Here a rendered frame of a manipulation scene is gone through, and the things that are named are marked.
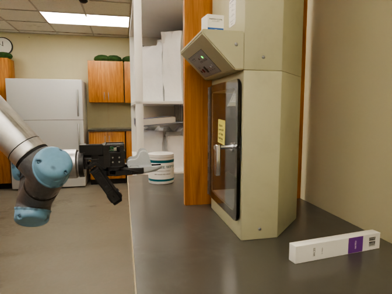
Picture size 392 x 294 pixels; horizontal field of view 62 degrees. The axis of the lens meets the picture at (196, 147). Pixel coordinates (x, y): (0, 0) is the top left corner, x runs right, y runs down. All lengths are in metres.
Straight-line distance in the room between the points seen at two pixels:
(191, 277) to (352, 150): 0.71
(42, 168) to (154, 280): 0.33
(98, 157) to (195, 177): 0.48
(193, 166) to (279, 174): 0.41
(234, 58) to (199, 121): 0.41
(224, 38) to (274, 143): 0.31
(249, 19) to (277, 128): 0.30
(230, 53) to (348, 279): 0.60
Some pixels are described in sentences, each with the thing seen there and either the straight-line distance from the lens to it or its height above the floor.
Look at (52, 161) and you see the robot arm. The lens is 0.71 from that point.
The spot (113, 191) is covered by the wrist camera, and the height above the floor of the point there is 1.09.
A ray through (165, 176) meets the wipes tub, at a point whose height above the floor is 0.98.
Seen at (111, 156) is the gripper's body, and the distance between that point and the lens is 0.87.
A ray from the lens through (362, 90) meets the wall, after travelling 1.18.
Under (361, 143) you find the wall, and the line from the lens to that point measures 1.18.
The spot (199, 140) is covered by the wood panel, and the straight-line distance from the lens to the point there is 1.24.
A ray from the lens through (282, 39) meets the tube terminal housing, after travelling 0.95.
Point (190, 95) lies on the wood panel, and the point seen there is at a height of 1.36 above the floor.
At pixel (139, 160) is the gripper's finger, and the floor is 1.17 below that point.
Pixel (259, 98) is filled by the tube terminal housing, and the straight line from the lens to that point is 0.91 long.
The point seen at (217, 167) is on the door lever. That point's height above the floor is 1.14.
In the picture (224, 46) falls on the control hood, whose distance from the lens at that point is 0.89.
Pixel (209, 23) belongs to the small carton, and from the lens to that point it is 0.97.
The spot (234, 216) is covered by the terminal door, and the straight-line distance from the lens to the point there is 0.95.
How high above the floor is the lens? 1.30
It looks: 6 degrees down
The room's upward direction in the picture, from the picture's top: straight up
